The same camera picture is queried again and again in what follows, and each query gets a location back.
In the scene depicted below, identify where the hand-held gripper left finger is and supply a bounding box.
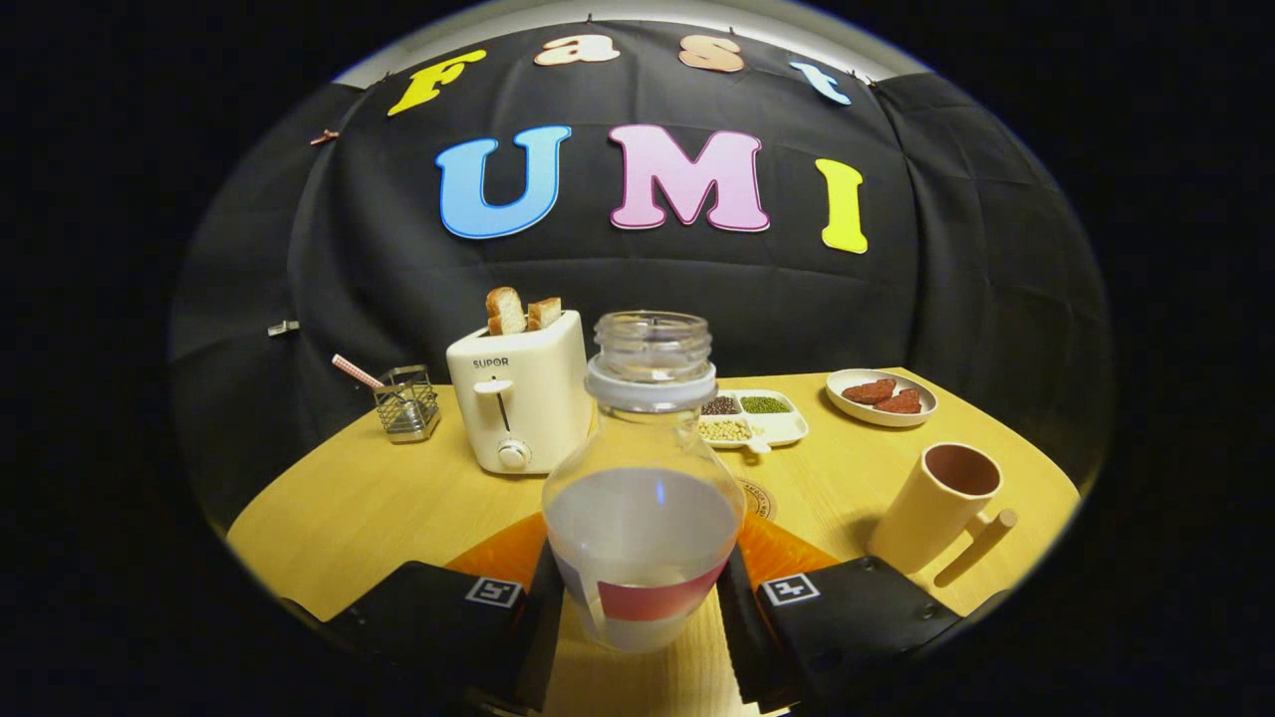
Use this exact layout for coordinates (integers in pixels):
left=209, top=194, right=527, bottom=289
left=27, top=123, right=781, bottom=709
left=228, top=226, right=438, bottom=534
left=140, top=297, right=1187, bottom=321
left=284, top=511, right=566, bottom=713

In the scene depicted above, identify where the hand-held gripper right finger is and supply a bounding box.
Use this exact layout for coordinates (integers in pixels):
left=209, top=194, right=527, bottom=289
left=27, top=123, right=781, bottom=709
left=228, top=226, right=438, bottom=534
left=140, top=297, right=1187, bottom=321
left=715, top=513, right=1007, bottom=713

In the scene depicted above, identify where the round wooden coaster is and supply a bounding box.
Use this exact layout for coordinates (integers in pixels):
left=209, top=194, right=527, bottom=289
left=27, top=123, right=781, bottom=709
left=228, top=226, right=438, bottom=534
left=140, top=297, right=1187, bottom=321
left=735, top=476, right=778, bottom=524

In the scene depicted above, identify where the clear juice bottle red label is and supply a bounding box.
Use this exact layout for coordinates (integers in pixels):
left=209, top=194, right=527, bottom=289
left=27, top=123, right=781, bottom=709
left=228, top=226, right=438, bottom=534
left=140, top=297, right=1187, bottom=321
left=541, top=310, right=748, bottom=655

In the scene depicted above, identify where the beige cup with handle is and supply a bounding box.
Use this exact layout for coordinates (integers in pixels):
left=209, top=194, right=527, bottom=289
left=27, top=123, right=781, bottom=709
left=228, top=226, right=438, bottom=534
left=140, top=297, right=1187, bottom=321
left=865, top=442, right=1019, bottom=589

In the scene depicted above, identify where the wooden table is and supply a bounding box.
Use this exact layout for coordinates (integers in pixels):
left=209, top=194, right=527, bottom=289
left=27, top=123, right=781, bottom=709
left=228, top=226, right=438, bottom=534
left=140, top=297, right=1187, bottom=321
left=227, top=368, right=1082, bottom=717

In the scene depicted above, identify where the white divided bean dish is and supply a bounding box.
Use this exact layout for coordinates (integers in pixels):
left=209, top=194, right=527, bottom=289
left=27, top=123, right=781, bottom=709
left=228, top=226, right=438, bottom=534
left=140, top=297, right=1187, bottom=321
left=697, top=388, right=810, bottom=455

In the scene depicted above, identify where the white toaster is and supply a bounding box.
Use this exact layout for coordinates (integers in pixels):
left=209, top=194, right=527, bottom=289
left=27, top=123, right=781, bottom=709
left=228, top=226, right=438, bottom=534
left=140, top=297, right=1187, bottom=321
left=445, top=309, right=595, bottom=476

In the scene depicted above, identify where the white oval plate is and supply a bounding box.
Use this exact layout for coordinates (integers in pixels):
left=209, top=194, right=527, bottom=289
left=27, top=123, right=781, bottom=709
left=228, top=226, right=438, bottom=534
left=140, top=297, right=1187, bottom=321
left=825, top=368, right=938, bottom=429

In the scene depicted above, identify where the pink striped straw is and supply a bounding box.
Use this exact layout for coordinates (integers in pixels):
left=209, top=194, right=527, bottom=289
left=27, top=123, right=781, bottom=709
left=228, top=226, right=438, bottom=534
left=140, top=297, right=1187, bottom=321
left=332, top=354, right=384, bottom=391

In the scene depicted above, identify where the metal wire basket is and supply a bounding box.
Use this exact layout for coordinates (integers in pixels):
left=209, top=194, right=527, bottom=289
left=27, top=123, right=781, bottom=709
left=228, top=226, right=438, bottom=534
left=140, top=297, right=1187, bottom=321
left=374, top=364, right=442, bottom=444

